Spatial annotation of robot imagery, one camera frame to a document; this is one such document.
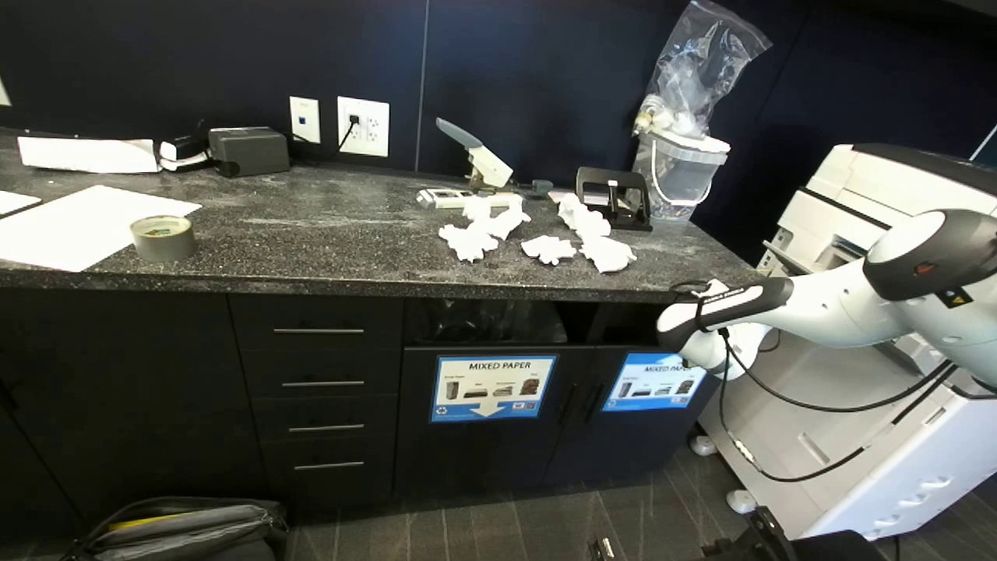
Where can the white tissue front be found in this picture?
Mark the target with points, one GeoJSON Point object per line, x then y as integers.
{"type": "Point", "coordinates": [549, 250]}

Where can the white tissue tall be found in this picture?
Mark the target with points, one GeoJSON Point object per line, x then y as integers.
{"type": "Point", "coordinates": [577, 215]}

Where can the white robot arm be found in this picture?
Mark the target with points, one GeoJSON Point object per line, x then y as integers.
{"type": "Point", "coordinates": [931, 275]}

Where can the grey white stapler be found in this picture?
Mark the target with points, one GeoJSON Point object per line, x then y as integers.
{"type": "Point", "coordinates": [484, 164]}

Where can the black hole punch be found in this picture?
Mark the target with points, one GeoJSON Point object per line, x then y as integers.
{"type": "Point", "coordinates": [618, 194]}

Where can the right mixed paper label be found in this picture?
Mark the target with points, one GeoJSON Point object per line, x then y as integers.
{"type": "Point", "coordinates": [651, 382]}

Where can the black drawer cabinet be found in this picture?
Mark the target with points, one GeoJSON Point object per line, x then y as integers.
{"type": "Point", "coordinates": [324, 383]}

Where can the clear plastic bucket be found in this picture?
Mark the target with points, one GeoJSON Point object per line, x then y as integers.
{"type": "Point", "coordinates": [678, 174]}

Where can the black box device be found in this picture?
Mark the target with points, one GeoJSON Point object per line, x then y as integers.
{"type": "Point", "coordinates": [247, 151]}

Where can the clear plastic bag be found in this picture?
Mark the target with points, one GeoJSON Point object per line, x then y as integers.
{"type": "Point", "coordinates": [700, 63]}

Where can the grey tape roll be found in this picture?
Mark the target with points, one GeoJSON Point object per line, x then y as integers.
{"type": "Point", "coordinates": [164, 237]}

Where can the white office printer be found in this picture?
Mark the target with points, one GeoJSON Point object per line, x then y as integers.
{"type": "Point", "coordinates": [855, 440]}

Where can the black bag on floor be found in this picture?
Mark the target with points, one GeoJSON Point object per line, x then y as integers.
{"type": "Point", "coordinates": [189, 527]}

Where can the white paper sheet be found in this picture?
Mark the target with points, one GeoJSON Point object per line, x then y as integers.
{"type": "Point", "coordinates": [78, 230]}

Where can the white flat device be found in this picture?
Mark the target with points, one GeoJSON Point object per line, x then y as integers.
{"type": "Point", "coordinates": [103, 158]}

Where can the white wall outlet plate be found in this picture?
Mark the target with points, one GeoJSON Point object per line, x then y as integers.
{"type": "Point", "coordinates": [362, 125]}

